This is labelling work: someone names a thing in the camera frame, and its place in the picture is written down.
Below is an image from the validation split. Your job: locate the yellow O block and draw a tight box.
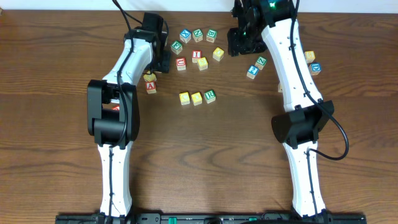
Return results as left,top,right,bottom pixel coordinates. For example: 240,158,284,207
213,47,224,62

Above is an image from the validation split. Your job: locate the green R block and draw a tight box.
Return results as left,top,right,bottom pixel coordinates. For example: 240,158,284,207
204,90,216,104

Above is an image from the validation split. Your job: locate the yellow C block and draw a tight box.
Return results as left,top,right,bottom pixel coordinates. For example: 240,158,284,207
179,92,190,105

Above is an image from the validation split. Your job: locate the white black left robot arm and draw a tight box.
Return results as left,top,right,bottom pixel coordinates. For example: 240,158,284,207
87,28,170,223

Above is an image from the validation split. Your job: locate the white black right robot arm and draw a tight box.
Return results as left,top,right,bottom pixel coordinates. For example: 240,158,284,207
227,1,334,218

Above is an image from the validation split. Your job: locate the green F block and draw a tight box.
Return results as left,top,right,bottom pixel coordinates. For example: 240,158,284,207
170,40,183,55

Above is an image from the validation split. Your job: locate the red U block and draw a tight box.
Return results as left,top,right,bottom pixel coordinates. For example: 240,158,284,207
175,57,187,71

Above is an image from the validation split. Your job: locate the yellow G block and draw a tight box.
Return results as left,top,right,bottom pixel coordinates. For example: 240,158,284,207
143,73,157,82

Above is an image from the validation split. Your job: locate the green Z block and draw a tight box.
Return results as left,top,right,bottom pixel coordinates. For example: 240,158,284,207
255,56,267,70

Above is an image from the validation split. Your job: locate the red A block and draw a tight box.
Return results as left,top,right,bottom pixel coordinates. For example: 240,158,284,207
146,82,157,94

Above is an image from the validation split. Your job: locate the blue X block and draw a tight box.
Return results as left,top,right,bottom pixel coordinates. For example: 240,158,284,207
180,29,192,44

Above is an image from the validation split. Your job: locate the blue 2 block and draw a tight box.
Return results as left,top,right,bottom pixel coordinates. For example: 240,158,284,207
246,65,259,79

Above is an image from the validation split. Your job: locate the red I block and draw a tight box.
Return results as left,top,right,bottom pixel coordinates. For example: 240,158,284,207
192,50,201,63

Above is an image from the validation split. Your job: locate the green B block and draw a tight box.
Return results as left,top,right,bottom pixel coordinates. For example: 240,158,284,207
206,29,218,43

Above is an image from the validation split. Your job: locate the green N block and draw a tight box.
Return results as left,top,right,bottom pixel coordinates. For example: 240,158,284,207
192,29,203,42

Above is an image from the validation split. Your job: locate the yellow S block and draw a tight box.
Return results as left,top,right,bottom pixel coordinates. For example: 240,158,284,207
197,57,208,71

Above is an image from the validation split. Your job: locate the yellow W block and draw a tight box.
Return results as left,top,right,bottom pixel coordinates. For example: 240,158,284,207
278,83,283,93

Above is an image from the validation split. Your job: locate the yellow 8 block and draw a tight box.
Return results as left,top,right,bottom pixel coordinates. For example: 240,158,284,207
304,51,315,63

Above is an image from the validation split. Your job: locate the red O block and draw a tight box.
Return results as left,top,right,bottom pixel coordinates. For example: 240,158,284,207
112,105,120,111

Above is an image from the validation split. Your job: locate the blue D block lower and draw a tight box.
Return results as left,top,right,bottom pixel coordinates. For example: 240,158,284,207
308,63,322,76

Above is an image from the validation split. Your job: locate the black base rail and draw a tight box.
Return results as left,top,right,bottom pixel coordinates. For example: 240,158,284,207
55,212,368,224

